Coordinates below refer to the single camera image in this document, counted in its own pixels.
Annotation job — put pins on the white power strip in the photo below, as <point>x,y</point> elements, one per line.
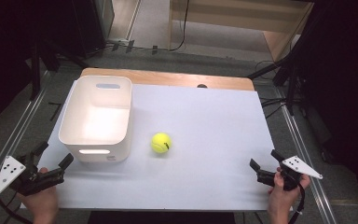
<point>118,40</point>

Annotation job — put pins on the black tripod stand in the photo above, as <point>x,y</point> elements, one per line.
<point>292,62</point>

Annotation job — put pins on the light wooden desk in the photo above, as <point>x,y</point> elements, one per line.
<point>230,12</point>

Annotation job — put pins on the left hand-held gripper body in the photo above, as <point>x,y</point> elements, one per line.
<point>28,182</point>

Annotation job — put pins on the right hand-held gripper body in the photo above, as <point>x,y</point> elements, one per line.
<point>292,177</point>

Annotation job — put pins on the black metal stand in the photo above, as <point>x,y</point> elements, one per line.
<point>36,68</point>

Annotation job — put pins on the dark cabinet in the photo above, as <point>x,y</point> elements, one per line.
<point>90,25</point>

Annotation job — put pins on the small dark round knob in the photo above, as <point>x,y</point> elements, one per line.
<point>202,86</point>

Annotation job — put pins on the yellow tennis ball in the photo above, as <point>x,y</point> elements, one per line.
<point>161,142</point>

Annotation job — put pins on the person's left hand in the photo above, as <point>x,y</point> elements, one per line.
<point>40,202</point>

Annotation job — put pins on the white plastic storage bin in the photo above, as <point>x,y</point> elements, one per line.
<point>96,124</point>

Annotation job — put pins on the aluminium floor rail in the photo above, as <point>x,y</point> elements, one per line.
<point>15,133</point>
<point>304,155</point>

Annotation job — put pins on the wooden table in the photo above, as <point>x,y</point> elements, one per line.
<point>167,77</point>

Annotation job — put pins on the white table cover sheet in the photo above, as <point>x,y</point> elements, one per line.
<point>214,140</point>

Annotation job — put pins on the person's right hand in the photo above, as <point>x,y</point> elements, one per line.
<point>279,197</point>

